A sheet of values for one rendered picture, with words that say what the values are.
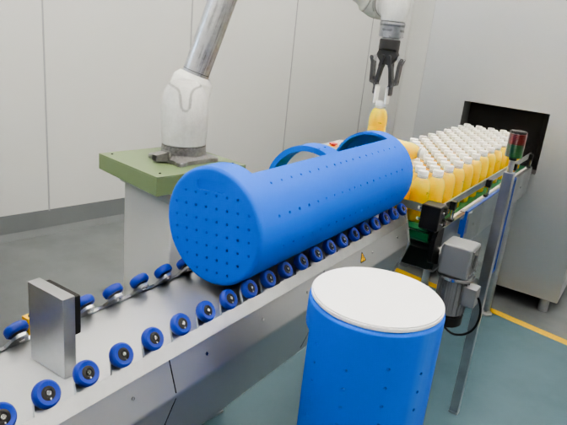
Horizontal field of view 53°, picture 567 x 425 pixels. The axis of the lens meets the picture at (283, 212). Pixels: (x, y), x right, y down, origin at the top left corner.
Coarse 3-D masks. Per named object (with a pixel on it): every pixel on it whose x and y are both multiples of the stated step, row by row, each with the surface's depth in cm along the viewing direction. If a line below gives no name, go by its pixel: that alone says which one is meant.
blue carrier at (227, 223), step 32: (288, 160) 170; (320, 160) 151; (352, 160) 162; (384, 160) 176; (192, 192) 131; (224, 192) 126; (256, 192) 124; (288, 192) 132; (320, 192) 143; (352, 192) 156; (384, 192) 174; (192, 224) 133; (224, 224) 128; (256, 224) 122; (288, 224) 131; (320, 224) 144; (352, 224) 167; (192, 256) 136; (224, 256) 130; (256, 256) 124; (288, 256) 140
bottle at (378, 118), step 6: (378, 108) 211; (372, 114) 212; (378, 114) 210; (384, 114) 211; (372, 120) 212; (378, 120) 210; (384, 120) 211; (372, 126) 212; (378, 126) 211; (384, 126) 212
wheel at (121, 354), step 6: (120, 342) 101; (114, 348) 100; (120, 348) 101; (126, 348) 102; (114, 354) 99; (120, 354) 100; (126, 354) 101; (132, 354) 102; (114, 360) 99; (120, 360) 100; (126, 360) 101; (120, 366) 100; (126, 366) 101
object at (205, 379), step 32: (352, 256) 172; (384, 256) 190; (160, 288) 134; (192, 288) 136; (224, 288) 138; (96, 320) 118; (128, 320) 119; (160, 320) 121; (192, 320) 122; (256, 320) 133; (288, 320) 144; (0, 352) 104; (96, 352) 107; (192, 352) 116; (224, 352) 124; (256, 352) 137; (288, 352) 162; (0, 384) 96; (32, 384) 97; (64, 384) 98; (128, 384) 102; (160, 384) 109; (192, 384) 116; (224, 384) 132; (32, 416) 89; (96, 416) 97; (128, 416) 102; (160, 416) 111; (192, 416) 127
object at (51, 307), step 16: (32, 288) 98; (48, 288) 97; (64, 288) 99; (32, 304) 100; (48, 304) 97; (64, 304) 94; (32, 320) 101; (48, 320) 98; (64, 320) 95; (80, 320) 99; (32, 336) 102; (48, 336) 99; (64, 336) 96; (32, 352) 103; (48, 352) 100; (64, 352) 97; (48, 368) 101; (64, 368) 98
